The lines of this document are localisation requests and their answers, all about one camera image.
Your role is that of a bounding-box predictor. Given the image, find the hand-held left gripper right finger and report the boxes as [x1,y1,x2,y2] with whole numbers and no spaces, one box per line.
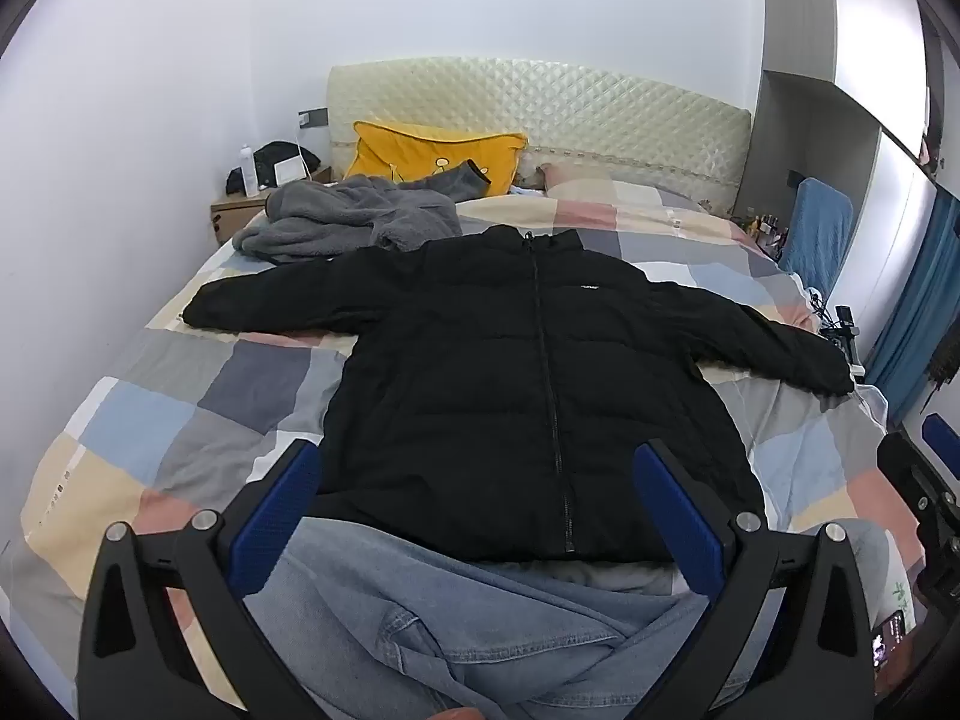
[632,439,878,720]

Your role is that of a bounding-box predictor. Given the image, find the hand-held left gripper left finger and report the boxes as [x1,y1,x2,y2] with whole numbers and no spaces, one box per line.
[75,439,331,720]

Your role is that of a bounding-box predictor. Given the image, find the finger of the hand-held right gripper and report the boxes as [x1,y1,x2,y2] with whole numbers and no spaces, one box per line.
[922,412,960,481]

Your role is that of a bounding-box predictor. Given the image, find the black puffer jacket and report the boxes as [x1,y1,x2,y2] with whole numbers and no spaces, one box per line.
[182,225,857,565]

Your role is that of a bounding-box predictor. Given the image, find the smartphone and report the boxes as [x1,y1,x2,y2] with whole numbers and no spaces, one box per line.
[870,611,910,668]

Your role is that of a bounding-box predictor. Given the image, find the pastel checkered bed quilt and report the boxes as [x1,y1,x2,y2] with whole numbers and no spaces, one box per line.
[19,184,912,698]

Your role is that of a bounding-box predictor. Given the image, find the blue curtain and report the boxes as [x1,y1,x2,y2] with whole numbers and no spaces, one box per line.
[862,191,960,421]

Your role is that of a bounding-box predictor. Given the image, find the black tripod device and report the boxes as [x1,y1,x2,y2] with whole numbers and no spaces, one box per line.
[819,305,863,361]

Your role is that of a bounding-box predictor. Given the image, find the light blue denim jeans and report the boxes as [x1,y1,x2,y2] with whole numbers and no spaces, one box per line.
[244,517,893,720]

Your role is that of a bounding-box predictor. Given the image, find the blue towel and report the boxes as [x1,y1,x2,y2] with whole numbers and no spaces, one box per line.
[780,178,856,297]

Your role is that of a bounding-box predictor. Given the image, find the cluster of small bottles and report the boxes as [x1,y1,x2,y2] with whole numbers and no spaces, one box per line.
[739,208,787,260]

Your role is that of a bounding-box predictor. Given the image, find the wooden nightstand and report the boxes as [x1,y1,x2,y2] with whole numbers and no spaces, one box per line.
[210,169,335,245]

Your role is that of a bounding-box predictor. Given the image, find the grey fleece garment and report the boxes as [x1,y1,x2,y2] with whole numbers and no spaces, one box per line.
[231,161,492,265]

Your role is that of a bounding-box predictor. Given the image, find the pink checkered pillow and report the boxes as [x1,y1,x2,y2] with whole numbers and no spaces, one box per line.
[536,162,706,205]

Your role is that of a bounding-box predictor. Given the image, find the black bag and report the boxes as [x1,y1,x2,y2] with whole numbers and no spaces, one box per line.
[227,141,322,194]

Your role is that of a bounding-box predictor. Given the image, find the yellow pillow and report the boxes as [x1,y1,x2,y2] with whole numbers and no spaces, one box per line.
[343,121,528,192]

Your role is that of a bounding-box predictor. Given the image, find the cream quilted headboard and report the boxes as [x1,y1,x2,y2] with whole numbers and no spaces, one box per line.
[326,56,752,218]

